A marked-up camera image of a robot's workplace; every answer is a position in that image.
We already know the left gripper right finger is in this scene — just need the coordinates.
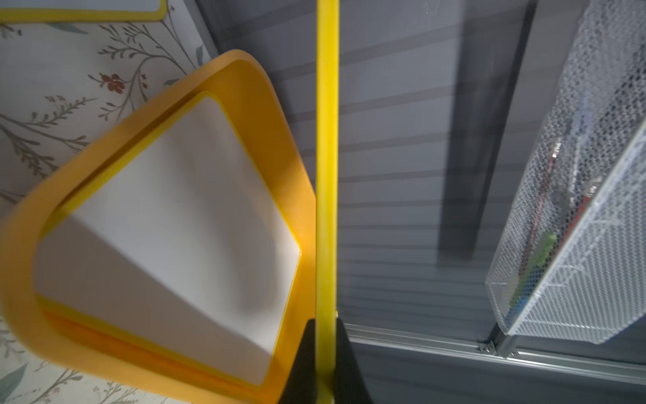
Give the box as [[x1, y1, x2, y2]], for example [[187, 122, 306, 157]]
[[335, 318, 373, 404]]

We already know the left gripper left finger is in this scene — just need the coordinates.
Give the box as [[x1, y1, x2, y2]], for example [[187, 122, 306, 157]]
[[279, 319, 317, 404]]

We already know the yellow plastic storage box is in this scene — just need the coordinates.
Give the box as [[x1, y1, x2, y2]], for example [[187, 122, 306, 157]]
[[1, 50, 316, 403]]

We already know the floral table mat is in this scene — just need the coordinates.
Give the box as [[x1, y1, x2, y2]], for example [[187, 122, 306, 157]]
[[0, 0, 213, 404]]

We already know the white wire mesh basket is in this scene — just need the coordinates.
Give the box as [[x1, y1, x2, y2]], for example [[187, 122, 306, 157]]
[[486, 1, 645, 344]]

